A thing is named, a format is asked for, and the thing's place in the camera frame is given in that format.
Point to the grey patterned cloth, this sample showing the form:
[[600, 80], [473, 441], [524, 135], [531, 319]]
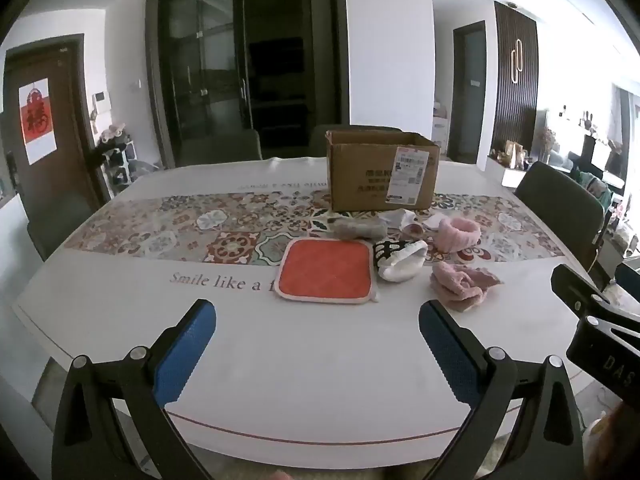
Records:
[[357, 229]]

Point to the brown cardboard box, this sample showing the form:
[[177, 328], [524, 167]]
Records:
[[380, 170]]

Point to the person's right hand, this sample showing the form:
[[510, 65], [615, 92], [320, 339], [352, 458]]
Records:
[[625, 440]]

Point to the red and white door poster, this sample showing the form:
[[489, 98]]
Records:
[[37, 120]]

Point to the dark narrow door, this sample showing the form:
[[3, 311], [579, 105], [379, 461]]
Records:
[[467, 92]]

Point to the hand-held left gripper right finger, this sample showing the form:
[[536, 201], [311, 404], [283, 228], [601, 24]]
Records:
[[447, 352]]

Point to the orange square cloth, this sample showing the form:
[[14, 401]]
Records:
[[326, 271]]

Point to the patterned tablecloth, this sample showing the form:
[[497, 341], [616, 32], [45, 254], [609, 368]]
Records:
[[300, 360]]

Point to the brown wooden door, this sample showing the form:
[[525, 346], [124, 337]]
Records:
[[70, 160]]

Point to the black and white sock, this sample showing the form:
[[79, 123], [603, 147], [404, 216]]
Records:
[[397, 259]]

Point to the white sideboard with ornaments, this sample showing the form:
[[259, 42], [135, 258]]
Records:
[[507, 165]]

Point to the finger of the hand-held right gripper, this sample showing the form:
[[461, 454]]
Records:
[[575, 285]]

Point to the shelf with plush toys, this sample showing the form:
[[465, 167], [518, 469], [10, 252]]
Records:
[[114, 155]]

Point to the pink fuzzy socks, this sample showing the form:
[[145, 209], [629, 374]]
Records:
[[462, 285]]

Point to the dark slatted wall panel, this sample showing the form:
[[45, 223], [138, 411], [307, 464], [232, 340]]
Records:
[[515, 75]]

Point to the wall intercom panel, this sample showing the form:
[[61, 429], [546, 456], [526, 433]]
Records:
[[100, 101]]

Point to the pink fluffy headband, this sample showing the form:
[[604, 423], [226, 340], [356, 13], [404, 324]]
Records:
[[457, 232]]

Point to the dark glass sliding doors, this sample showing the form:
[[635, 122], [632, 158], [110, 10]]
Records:
[[240, 60]]

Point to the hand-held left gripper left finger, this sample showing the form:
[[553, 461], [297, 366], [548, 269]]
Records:
[[185, 355]]

